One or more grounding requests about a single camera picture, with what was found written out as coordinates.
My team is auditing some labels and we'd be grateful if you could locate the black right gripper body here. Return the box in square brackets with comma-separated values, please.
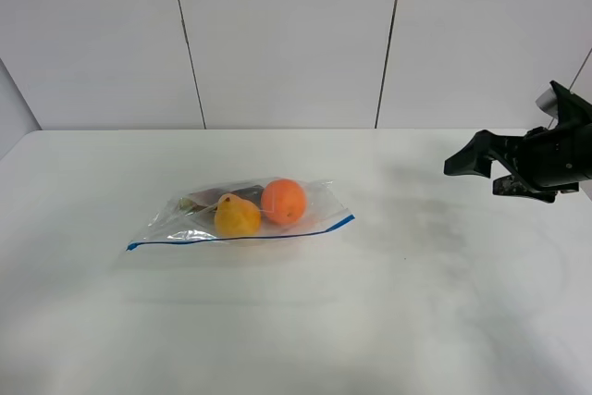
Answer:
[515, 124, 591, 204]

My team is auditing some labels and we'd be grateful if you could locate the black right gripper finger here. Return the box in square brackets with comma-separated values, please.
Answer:
[443, 130, 523, 178]
[492, 175, 540, 200]

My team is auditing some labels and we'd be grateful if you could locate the clear zip bag blue seal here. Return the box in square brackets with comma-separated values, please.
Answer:
[126, 178, 354, 252]

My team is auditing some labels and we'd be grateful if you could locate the orange fruit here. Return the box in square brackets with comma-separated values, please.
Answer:
[261, 179, 308, 226]

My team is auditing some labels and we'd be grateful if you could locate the yellow pear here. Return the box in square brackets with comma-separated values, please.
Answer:
[214, 193, 262, 238]

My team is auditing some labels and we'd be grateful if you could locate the dark purple eggplant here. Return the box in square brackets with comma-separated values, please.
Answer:
[179, 184, 265, 214]

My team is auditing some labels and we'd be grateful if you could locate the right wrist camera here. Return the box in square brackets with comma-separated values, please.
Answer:
[536, 80, 591, 130]

